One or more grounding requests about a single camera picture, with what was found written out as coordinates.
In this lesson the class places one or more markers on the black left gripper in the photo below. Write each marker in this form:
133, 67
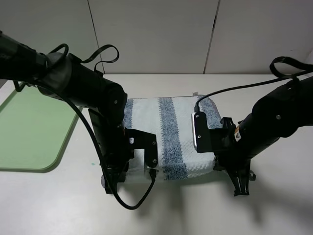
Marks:
110, 151

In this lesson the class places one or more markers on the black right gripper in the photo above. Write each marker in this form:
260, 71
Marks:
230, 155

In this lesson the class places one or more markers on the blue white striped towel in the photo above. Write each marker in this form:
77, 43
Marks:
169, 118

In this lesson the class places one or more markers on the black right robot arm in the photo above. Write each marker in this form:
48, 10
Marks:
277, 115

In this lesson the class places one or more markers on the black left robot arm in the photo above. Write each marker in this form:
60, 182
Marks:
63, 76

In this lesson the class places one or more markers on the green plastic tray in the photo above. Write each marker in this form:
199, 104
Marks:
34, 130

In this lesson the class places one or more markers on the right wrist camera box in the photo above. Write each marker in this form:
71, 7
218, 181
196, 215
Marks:
200, 132

